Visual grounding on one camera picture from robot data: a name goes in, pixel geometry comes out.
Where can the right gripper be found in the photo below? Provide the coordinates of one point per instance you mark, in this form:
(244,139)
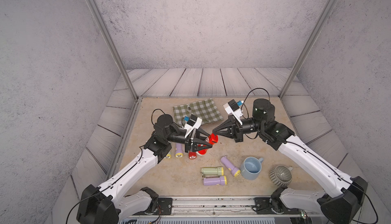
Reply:
(235,131)

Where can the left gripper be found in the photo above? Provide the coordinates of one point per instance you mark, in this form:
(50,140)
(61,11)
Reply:
(192,142)

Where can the purple flashlight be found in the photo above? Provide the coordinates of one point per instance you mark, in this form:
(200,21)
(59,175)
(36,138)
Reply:
(210,181)
(179,150)
(235,171)

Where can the green flashlight top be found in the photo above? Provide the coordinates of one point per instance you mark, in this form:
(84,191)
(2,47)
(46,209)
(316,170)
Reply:
(168,156)

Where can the green flashlight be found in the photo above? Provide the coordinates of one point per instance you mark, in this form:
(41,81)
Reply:
(168,156)
(212,171)

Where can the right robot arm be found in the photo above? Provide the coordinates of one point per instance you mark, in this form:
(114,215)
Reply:
(342,196)

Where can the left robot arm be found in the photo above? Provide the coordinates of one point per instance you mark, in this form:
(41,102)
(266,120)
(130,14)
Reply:
(109,204)

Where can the purple flashlight bottom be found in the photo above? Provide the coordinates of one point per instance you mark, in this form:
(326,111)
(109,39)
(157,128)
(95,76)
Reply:
(210,181)

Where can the green checkered cloth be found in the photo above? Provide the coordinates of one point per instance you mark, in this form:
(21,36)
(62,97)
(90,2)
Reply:
(204,109)

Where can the metal spoon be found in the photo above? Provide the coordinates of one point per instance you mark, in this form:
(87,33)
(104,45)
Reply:
(189,110)

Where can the blue mug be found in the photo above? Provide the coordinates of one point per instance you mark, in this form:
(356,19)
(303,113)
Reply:
(251,168)

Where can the grey ribbed bowl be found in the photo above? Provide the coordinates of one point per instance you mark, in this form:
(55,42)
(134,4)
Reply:
(281,176)

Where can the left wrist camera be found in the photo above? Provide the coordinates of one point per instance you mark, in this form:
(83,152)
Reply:
(192,122)

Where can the metal base rail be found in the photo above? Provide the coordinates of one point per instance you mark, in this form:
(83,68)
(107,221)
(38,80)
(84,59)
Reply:
(224,210)

